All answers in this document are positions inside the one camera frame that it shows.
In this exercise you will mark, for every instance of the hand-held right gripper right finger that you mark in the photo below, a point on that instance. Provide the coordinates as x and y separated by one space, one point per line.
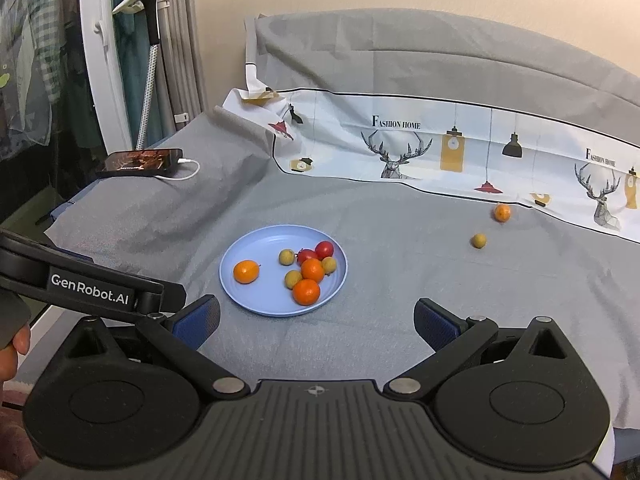
435 322

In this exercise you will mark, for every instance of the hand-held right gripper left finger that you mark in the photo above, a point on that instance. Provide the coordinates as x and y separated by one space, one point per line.
197 322

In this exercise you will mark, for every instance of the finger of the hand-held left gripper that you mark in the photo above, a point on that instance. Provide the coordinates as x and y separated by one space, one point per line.
165 297

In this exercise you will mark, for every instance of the blue plate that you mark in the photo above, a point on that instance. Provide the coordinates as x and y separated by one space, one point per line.
260 295

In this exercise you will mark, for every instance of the small yellow-green fruit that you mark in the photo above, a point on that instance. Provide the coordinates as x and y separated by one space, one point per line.
293 279
286 257
478 240
329 265

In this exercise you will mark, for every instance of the red cherry tomato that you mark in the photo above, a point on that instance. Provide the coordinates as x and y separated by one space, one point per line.
325 249
303 255

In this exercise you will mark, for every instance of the person's left hand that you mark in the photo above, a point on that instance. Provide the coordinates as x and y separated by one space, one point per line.
12 355

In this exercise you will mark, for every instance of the grey bedsheet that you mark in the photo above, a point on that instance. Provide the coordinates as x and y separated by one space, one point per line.
375 345

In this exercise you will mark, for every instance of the black smartphone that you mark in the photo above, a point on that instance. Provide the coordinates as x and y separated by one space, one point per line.
140 161

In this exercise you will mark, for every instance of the brown fuzzy cloth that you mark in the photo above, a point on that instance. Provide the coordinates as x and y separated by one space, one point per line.
12 435

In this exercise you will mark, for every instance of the white plastic clip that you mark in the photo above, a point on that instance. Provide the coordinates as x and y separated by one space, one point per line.
181 117

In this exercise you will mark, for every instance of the checked hanging shirt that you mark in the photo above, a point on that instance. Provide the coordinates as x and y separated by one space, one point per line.
47 60

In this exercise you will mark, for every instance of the white arched frame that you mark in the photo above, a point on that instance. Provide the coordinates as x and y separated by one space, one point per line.
102 60

